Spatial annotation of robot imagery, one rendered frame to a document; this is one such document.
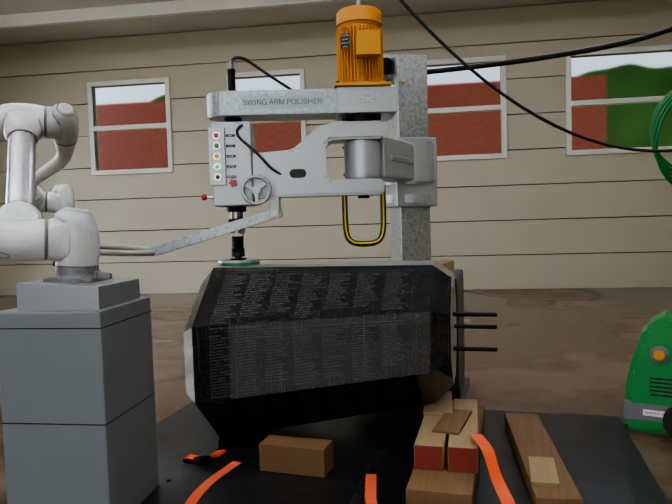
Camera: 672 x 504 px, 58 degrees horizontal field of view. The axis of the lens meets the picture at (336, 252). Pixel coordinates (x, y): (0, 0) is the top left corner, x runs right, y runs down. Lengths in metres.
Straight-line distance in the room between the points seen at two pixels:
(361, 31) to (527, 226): 6.39
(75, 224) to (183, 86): 7.63
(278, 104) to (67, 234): 1.25
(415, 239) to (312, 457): 1.56
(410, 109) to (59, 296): 2.27
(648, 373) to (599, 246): 6.13
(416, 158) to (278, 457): 1.86
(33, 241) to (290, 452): 1.32
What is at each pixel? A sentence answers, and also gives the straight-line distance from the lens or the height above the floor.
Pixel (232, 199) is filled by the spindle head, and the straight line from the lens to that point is 3.11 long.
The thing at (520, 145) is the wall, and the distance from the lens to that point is 9.22.
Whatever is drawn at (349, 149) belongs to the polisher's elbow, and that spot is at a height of 1.44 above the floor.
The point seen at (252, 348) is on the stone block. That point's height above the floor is 0.52.
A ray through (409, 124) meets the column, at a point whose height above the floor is 1.64.
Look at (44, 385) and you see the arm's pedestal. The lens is 2.43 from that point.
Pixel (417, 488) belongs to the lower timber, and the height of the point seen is 0.10.
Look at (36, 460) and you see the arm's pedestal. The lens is 2.54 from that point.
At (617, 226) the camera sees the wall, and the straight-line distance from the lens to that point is 9.46.
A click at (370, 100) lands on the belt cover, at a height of 1.67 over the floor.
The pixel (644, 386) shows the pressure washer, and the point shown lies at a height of 0.24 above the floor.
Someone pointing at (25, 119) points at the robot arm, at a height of 1.53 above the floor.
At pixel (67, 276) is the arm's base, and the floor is 0.91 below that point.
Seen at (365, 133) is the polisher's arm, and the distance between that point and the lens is 3.13.
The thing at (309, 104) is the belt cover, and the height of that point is 1.66.
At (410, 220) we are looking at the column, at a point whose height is 1.07.
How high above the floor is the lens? 1.10
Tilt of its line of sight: 3 degrees down
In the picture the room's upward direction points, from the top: 2 degrees counter-clockwise
